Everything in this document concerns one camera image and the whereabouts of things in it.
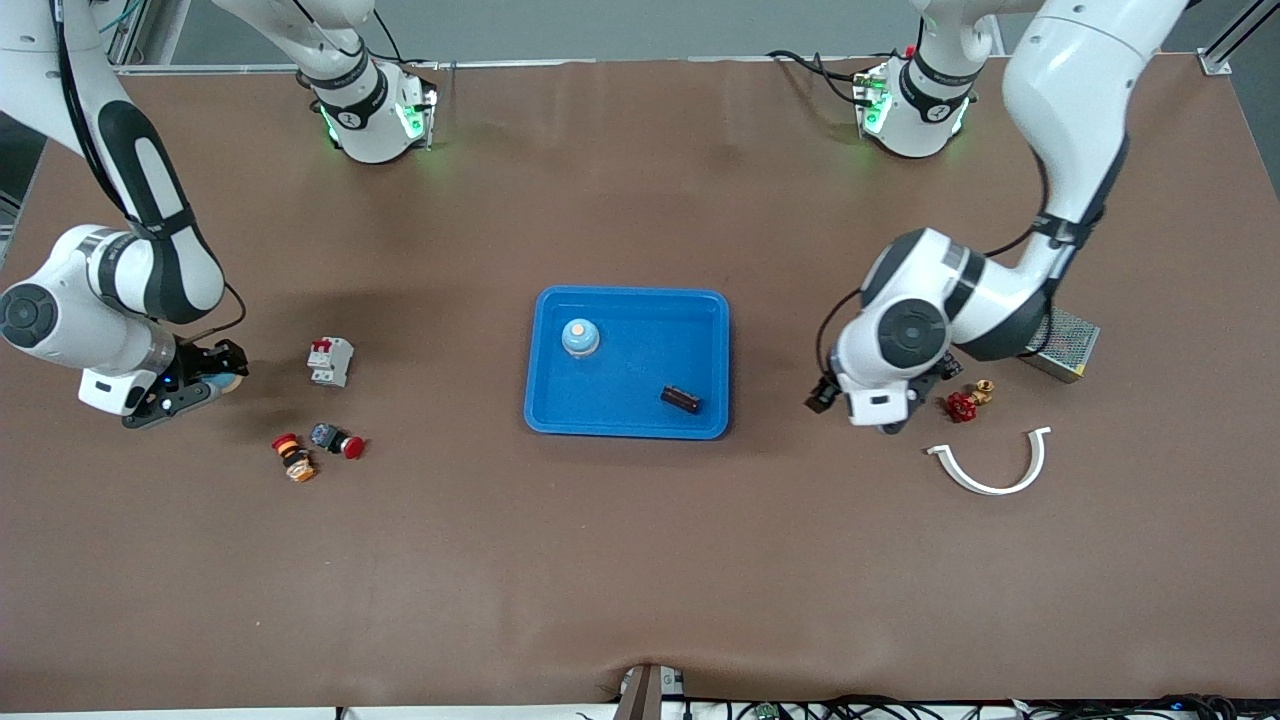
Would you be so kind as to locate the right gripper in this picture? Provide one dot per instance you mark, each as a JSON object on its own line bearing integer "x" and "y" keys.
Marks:
{"x": 196, "y": 362}

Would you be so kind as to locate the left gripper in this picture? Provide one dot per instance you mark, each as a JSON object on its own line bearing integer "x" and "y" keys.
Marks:
{"x": 938, "y": 376}

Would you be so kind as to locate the light blue call bell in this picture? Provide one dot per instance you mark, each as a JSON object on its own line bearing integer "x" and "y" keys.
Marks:
{"x": 232, "y": 383}
{"x": 580, "y": 337}

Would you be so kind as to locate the dark brown relay block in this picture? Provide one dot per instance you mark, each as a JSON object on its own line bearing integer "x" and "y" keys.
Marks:
{"x": 680, "y": 399}

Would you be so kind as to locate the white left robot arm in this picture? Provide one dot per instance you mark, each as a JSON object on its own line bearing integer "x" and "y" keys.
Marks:
{"x": 1070, "y": 100}

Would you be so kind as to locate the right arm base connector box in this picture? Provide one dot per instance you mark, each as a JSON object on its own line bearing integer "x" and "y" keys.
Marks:
{"x": 415, "y": 115}

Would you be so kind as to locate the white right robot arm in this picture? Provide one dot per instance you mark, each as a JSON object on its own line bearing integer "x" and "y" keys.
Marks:
{"x": 150, "y": 270}

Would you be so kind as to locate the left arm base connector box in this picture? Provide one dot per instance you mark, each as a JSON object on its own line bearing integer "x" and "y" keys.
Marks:
{"x": 872, "y": 100}

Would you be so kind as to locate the white red circuit breaker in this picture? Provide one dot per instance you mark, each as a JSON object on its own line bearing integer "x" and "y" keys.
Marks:
{"x": 330, "y": 361}

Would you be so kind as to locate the red yellow emergency stop button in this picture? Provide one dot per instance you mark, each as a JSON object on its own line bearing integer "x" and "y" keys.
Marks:
{"x": 293, "y": 457}

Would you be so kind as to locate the red black push button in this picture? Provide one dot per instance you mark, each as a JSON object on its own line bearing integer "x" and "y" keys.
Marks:
{"x": 337, "y": 440}

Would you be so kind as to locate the blue plastic tray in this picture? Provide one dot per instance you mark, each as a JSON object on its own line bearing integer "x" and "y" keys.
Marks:
{"x": 640, "y": 400}

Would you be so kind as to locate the white curved plastic clamp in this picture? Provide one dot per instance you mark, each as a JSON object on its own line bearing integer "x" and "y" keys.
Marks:
{"x": 990, "y": 488}

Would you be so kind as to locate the brown table mat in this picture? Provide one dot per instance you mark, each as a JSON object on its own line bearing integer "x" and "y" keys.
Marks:
{"x": 640, "y": 560}

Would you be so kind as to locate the metal mesh power supply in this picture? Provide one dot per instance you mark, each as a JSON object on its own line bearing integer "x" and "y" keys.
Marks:
{"x": 1075, "y": 345}

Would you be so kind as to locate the aluminium frame corner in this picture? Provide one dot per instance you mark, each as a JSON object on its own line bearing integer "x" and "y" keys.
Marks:
{"x": 130, "y": 40}
{"x": 1213, "y": 62}

